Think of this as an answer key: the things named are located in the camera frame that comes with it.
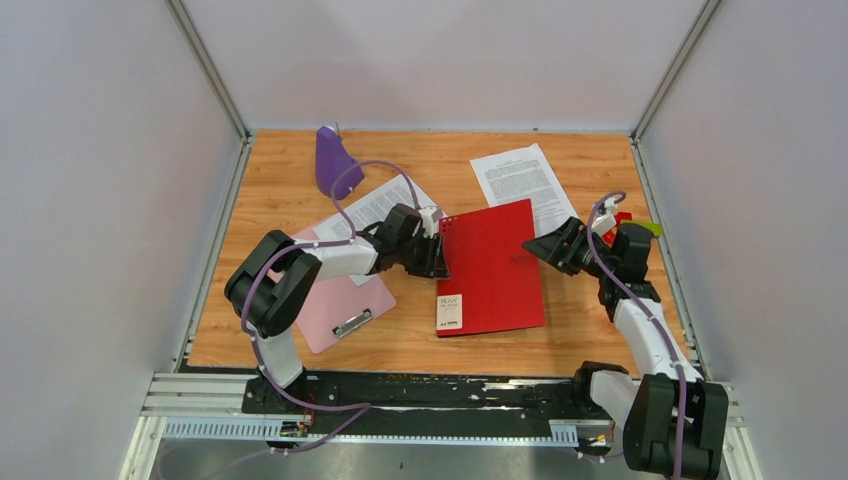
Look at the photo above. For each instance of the green rectangular block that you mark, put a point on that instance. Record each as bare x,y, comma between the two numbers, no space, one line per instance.
652,229

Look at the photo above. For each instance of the purple plastic stand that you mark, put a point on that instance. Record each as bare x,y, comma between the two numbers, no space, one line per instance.
337,173

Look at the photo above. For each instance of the red magnet shaped toy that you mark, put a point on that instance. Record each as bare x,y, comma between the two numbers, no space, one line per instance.
617,219

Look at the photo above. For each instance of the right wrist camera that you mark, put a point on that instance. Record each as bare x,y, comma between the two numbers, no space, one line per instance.
602,219

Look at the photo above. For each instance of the pink clipboard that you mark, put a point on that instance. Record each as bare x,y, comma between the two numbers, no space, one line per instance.
335,305

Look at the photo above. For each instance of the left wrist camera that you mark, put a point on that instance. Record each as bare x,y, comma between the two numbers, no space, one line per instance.
430,216

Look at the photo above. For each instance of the red folder with black inside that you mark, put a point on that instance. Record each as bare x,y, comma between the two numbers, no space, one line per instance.
495,284

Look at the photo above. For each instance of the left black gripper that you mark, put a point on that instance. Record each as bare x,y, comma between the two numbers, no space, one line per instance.
436,267

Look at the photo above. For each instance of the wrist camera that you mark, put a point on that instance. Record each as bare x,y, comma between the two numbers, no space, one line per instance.
430,216
602,219

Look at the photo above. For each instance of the printed white paper sheet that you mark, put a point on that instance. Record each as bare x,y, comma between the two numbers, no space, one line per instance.
520,174

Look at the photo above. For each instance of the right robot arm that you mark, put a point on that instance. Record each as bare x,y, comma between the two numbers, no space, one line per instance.
672,419

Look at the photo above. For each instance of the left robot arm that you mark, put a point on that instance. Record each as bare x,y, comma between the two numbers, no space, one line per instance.
270,288

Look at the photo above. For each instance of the printed paper sheet on clipboard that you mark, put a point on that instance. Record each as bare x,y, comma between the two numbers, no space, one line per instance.
371,212

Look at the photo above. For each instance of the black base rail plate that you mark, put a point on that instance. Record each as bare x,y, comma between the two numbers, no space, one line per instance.
419,406

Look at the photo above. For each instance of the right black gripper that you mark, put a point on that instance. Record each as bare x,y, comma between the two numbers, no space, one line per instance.
559,244

